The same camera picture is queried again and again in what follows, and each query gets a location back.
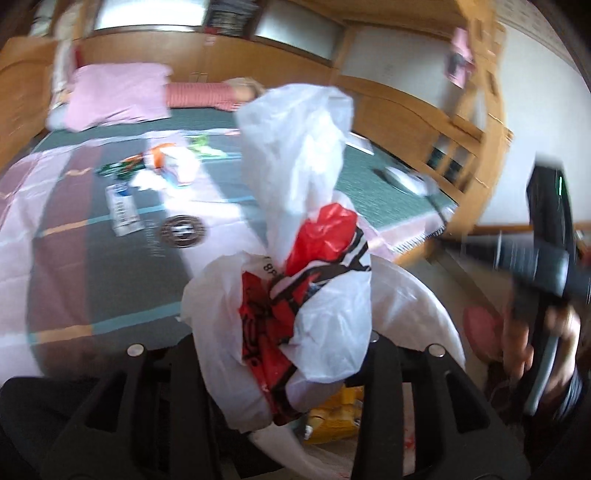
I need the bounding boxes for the striped plush doll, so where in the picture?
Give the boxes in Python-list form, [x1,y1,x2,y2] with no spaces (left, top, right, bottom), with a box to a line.
[165,77,266,112]

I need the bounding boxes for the green bed mat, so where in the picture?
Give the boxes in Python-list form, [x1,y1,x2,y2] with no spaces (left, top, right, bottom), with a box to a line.
[32,106,459,232]

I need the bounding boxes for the white blue striped packet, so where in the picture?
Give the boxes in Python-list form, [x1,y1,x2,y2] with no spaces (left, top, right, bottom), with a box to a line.
[159,144,201,186]

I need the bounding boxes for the pink hanging cloth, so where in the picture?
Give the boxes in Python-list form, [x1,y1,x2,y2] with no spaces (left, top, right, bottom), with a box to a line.
[446,28,475,89]

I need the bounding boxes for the pink pillow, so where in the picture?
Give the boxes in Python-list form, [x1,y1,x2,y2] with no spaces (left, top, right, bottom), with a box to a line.
[45,63,172,132]

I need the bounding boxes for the white plastic bag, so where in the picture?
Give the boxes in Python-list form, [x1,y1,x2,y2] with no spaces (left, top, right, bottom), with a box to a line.
[181,84,466,479]

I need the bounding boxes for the orange wrapper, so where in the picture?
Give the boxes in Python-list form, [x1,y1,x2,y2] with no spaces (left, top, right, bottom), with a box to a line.
[143,143,176,170]

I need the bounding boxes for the yellow snack bag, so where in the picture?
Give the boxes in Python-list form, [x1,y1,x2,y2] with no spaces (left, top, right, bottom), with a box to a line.
[304,387,363,445]

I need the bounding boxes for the red snack wrapper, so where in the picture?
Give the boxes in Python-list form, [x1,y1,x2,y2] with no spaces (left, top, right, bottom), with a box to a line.
[238,203,372,425]

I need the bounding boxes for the dark green snack packet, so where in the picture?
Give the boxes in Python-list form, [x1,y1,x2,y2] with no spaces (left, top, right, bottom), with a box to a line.
[95,154,145,181]

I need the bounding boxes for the wooden bunk bed frame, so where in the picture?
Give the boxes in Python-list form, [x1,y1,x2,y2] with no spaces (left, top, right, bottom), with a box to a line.
[0,0,516,269]

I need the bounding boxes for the white printed paper packet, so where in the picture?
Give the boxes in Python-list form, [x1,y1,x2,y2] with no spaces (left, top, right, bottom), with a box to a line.
[105,183,144,237]

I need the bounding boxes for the person's right hand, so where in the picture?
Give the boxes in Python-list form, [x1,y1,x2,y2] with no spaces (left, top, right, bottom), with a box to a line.
[501,292,581,414]

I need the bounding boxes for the pink slipper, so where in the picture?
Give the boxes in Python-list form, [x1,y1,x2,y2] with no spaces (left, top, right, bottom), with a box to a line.
[463,306,504,364]

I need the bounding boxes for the green candy wrapper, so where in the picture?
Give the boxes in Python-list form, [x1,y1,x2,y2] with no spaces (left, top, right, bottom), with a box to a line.
[186,134,227,158]

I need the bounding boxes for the wooden wall cabinets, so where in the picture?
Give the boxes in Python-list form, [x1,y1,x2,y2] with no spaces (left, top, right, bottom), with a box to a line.
[80,31,332,88]

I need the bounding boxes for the pink grey striped blanket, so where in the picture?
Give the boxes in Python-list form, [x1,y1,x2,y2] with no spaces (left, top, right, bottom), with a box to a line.
[0,128,445,384]

